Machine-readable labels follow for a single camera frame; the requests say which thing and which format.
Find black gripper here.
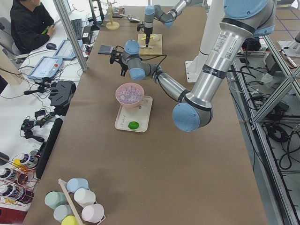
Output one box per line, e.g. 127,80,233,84
137,22,153,47
110,46,128,76

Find pink bowl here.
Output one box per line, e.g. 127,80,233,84
115,82,144,108

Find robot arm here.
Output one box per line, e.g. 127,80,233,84
137,0,203,48
110,0,277,132

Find clear ice cubes pile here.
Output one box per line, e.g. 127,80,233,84
116,85,143,104

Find white onion half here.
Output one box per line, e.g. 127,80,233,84
153,34,161,42

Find bamboo cutting board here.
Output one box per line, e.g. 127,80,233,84
137,33,163,55

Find gray folded cloth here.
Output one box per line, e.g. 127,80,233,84
98,45,115,55

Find shiny metal scoop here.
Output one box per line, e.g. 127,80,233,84
120,14,140,23

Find wooden mug tree stand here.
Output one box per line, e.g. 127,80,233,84
102,0,120,30

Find right teach pendant tablet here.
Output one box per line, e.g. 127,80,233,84
53,39,76,60

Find teach pendant tablet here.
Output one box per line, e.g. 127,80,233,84
28,56,63,80
53,39,76,60

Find cream serving tray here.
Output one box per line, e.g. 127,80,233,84
114,96,153,133

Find black keyboard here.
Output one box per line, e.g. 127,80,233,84
70,19,82,39

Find black computer mouse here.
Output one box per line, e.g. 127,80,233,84
46,43,57,49

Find left teach pendant tablet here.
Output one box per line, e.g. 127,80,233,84
28,56,63,80

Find seated person in black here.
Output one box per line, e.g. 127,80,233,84
10,0,54,54

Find black bar on table edge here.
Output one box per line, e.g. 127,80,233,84
36,118,63,180

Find blue pastel mug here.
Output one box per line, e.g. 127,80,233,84
67,178,89,193

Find white pastel mug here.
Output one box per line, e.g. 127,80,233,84
74,188,96,208

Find green pastel mug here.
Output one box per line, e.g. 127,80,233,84
45,191,67,210

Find pink pastel mug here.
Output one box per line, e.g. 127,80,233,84
82,203,105,223

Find gray pastel mug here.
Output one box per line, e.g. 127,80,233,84
53,205,73,223

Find wooden mug rack rod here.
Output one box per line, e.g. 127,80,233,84
58,179,83,225

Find yellow pastel mug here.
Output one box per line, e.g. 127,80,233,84
61,215,79,225

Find aluminium frame post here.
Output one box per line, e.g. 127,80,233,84
53,0,88,72

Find copper wire basket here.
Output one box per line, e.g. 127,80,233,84
0,151,39,207

